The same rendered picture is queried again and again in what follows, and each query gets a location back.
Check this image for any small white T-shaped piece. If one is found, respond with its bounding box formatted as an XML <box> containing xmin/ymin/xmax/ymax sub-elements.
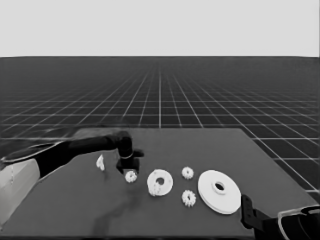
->
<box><xmin>95</xmin><ymin>154</ymin><xmax>106</xmax><ymax>172</ymax></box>

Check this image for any white round carrier with pins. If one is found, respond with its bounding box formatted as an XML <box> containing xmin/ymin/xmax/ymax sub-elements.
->
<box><xmin>146</xmin><ymin>168</ymin><xmax>174</xmax><ymax>198</ymax></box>

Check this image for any large thick white disc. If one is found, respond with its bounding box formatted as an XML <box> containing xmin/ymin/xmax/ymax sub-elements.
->
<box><xmin>197</xmin><ymin>169</ymin><xmax>242</xmax><ymax>215</ymax></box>

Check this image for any small white toothed gear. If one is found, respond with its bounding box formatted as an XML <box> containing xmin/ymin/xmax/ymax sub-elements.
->
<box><xmin>181</xmin><ymin>166</ymin><xmax>195</xmax><ymax>180</ymax></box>
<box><xmin>124</xmin><ymin>170</ymin><xmax>138</xmax><ymax>184</ymax></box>

